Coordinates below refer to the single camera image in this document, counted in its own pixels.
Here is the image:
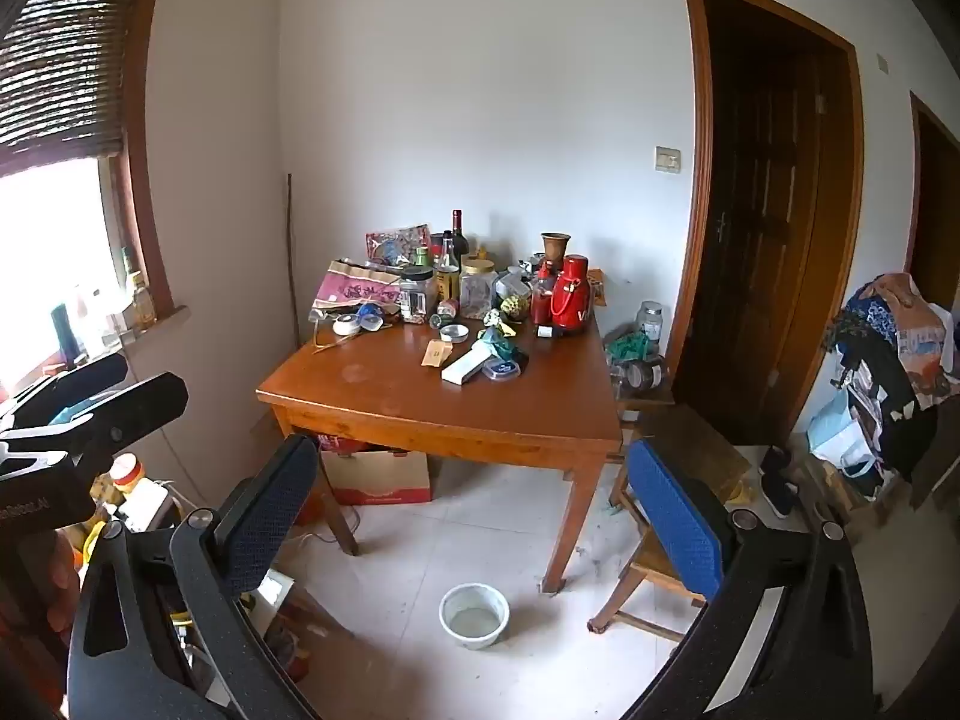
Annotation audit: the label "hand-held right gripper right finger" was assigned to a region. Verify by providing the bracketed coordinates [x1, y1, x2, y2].
[622, 436, 875, 720]

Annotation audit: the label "red printed packet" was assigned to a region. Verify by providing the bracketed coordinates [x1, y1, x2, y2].
[365, 225, 432, 267]

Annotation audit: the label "black lid plastic jar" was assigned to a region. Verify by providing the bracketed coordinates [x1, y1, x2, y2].
[399, 268, 437, 325]

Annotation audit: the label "clear bottle with yellow label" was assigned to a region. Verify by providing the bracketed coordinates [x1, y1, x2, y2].
[435, 231, 461, 301]

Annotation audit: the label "red thermos jug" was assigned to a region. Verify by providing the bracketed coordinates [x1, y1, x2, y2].
[551, 256, 593, 329]

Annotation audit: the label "wooden door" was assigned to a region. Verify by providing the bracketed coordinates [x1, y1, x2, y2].
[667, 0, 865, 447]

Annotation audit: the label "red plastic bottle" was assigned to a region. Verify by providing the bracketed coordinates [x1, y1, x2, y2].
[531, 270, 557, 325]

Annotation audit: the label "light blue bag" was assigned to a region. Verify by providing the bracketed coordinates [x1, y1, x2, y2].
[808, 386, 878, 477]

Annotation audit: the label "red and tan cardboard box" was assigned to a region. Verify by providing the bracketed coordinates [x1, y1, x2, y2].
[319, 435, 432, 505]

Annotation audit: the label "wooden table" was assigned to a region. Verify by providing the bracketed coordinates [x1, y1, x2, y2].
[256, 307, 623, 593]

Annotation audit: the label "bamboo window blind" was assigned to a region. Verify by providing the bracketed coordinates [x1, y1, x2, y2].
[0, 0, 151, 166]

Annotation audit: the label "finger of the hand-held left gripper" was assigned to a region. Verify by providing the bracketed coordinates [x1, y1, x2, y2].
[7, 352, 128, 428]
[0, 373, 188, 479]

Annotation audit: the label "wooden window frame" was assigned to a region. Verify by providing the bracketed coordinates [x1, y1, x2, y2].
[112, 0, 188, 331]

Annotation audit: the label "white plastic bucket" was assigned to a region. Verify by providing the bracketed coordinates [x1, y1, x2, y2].
[439, 583, 509, 650]

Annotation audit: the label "wooden doorway frame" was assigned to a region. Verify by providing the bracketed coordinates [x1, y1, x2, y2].
[904, 90, 960, 316]

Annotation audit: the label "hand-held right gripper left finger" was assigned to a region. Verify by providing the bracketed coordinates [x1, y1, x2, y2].
[66, 433, 320, 720]

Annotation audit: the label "black shoes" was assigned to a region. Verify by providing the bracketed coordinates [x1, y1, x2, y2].
[757, 446, 800, 518]

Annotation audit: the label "green net bag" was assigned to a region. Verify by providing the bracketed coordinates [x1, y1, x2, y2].
[606, 330, 652, 365]

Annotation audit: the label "wooden chair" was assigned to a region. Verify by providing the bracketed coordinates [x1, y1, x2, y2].
[589, 405, 755, 642]

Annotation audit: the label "gold lid plastic jar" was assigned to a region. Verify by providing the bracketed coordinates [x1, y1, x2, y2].
[459, 259, 496, 320]

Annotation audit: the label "pink gift bag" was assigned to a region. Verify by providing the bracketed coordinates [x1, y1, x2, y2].
[311, 260, 401, 316]

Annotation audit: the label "amber glass bottle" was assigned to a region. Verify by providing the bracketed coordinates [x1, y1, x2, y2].
[131, 247, 156, 327]

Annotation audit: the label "clear plastic bag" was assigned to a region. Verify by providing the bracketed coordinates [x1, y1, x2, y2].
[495, 266, 535, 305]

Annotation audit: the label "long white box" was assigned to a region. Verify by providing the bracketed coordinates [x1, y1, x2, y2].
[441, 349, 496, 385]

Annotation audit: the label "orange lid jar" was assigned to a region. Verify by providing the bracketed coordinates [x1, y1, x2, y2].
[112, 454, 147, 496]

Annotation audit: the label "pile of clothes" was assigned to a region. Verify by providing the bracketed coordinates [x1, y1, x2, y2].
[825, 274, 960, 481]

